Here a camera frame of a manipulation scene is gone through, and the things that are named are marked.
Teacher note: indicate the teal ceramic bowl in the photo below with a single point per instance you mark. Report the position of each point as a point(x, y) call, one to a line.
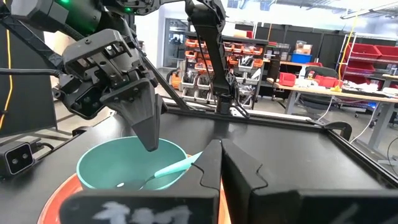
point(115, 161)

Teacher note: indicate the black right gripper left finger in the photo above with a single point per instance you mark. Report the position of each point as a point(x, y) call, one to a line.
point(155, 202)

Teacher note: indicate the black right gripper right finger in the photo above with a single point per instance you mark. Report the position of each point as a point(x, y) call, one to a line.
point(280, 202)

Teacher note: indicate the shelf rack with small bins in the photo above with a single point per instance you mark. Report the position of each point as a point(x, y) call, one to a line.
point(248, 62)

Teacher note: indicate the black table edge frame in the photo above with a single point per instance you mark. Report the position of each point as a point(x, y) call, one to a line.
point(280, 119)

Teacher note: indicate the black panel board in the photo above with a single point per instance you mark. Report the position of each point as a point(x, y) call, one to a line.
point(28, 102)

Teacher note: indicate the black office chair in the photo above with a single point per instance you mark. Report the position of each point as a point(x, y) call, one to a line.
point(320, 99)

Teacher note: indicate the black table clamp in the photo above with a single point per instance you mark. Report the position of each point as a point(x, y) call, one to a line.
point(339, 126)

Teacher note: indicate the blue storage bin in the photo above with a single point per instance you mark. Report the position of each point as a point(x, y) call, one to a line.
point(301, 58)

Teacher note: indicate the orange glazed ceramic plate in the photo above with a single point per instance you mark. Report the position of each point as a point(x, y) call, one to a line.
point(59, 202)

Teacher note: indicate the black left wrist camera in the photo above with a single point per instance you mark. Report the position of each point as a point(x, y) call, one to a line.
point(87, 104)

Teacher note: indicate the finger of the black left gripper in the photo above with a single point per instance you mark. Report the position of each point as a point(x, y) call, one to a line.
point(140, 112)
point(161, 104)

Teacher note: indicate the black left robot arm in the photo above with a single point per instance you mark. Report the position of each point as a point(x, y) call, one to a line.
point(211, 46)

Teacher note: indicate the white spray bottle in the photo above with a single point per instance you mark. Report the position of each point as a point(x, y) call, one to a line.
point(302, 76)

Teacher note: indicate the black table-level camera box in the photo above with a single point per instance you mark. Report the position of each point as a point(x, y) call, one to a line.
point(17, 158)

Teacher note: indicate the red storage bin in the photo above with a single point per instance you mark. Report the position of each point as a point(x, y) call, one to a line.
point(287, 79)
point(329, 81)

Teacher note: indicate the wooden top workbench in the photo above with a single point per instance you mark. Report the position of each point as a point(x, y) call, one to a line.
point(335, 92)

